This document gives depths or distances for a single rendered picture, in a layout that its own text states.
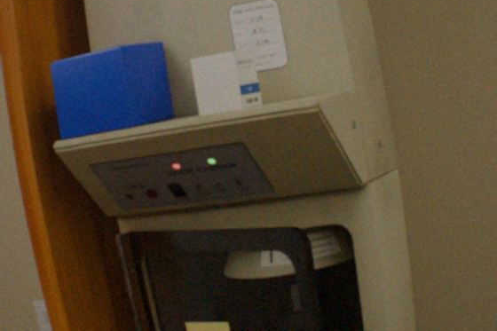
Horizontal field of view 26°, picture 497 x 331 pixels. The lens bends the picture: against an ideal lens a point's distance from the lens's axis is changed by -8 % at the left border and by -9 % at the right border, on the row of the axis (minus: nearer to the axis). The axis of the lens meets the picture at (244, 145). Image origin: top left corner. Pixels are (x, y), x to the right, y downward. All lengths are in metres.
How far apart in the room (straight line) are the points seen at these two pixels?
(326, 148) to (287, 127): 0.05
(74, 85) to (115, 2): 0.14
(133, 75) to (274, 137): 0.17
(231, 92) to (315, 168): 0.12
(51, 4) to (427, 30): 0.57
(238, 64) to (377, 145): 0.19
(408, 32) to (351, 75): 0.44
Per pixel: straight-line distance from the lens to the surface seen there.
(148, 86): 1.27
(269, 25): 1.27
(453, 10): 1.64
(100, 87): 1.25
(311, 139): 1.17
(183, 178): 1.26
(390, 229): 1.30
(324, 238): 1.33
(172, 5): 1.32
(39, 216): 1.34
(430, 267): 1.70
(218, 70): 1.20
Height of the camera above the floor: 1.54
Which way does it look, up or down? 3 degrees down
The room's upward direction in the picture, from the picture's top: 10 degrees counter-clockwise
